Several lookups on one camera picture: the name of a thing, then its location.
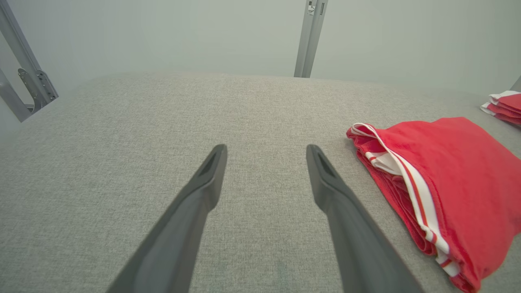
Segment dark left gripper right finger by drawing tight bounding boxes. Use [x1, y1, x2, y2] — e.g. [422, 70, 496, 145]
[306, 144, 425, 293]

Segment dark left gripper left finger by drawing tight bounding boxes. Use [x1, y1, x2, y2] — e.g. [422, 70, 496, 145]
[106, 143, 228, 293]

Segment red white basketball jersey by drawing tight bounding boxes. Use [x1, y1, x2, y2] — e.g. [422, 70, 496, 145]
[346, 117, 521, 293]

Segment red shorts with white trim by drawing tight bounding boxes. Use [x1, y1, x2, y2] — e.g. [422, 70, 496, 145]
[479, 90, 521, 127]

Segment grey metal post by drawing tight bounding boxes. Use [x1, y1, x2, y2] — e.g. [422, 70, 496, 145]
[293, 0, 329, 79]

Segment grey metal frame with bracket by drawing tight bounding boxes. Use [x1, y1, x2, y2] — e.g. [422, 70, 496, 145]
[0, 0, 59, 123]

